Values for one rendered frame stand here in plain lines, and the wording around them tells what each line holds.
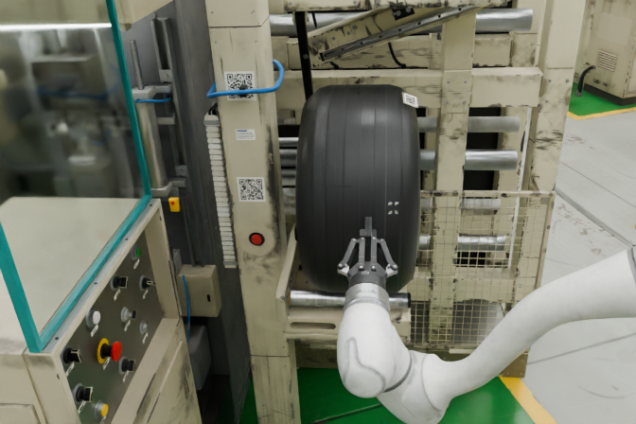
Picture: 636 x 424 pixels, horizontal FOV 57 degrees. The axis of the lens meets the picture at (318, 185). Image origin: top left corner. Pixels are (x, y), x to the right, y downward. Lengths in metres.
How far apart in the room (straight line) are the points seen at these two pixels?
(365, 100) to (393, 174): 0.22
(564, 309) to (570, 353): 2.05
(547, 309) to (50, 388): 0.84
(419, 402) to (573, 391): 1.73
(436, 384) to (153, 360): 0.76
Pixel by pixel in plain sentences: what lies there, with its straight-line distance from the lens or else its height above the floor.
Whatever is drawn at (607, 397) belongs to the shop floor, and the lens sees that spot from 2.85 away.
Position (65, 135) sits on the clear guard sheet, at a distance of 1.16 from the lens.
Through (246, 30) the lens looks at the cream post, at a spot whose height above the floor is 1.65.
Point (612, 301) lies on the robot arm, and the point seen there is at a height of 1.41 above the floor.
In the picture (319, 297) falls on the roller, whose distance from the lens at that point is 1.67.
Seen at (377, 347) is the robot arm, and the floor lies 1.23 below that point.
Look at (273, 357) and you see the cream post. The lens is 1.95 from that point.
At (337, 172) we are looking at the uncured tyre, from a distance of 1.37.
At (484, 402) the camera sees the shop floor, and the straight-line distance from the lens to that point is 2.69.
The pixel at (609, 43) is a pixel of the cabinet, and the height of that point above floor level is 0.53.
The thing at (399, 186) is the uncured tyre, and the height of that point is 1.32.
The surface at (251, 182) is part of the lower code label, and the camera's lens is 1.59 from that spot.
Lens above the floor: 1.95
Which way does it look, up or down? 27 degrees down
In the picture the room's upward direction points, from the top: 3 degrees counter-clockwise
